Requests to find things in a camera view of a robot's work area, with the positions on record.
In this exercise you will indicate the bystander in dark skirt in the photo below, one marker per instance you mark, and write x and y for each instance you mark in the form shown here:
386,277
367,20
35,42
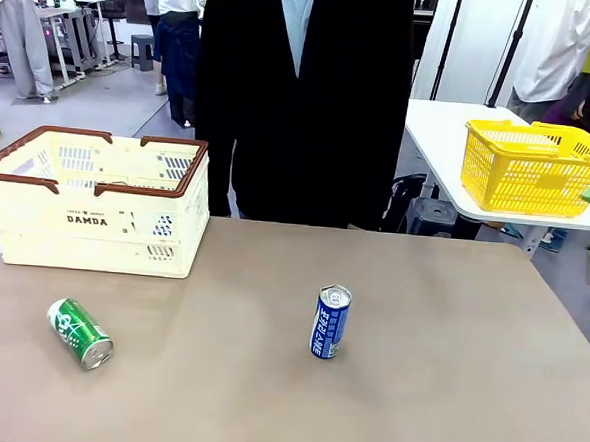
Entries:
177,48

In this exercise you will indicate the black tripod pole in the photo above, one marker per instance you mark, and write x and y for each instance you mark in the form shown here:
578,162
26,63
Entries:
446,45
508,54

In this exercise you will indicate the bystander in grey trousers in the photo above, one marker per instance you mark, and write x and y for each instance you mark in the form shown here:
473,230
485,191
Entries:
25,39

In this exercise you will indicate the black office chair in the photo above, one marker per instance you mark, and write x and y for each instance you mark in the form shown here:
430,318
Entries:
114,14

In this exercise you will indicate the cream folding shopping basket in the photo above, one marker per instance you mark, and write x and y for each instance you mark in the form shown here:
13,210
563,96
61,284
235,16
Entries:
73,247

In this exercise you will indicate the bystander in white shirt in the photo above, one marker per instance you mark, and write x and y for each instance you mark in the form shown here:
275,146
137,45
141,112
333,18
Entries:
546,46

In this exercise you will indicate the yellow plastic mesh basket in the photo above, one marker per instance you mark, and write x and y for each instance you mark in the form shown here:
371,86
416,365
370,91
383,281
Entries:
517,184

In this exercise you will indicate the white side table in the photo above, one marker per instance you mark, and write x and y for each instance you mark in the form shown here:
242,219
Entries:
435,139

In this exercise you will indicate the person in black coat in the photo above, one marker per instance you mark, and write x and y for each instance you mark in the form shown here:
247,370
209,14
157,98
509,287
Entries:
332,108

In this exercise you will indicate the white work desk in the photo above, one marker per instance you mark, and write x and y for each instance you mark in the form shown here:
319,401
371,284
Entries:
71,27

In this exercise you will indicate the green drink can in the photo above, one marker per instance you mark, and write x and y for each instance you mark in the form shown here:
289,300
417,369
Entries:
75,330

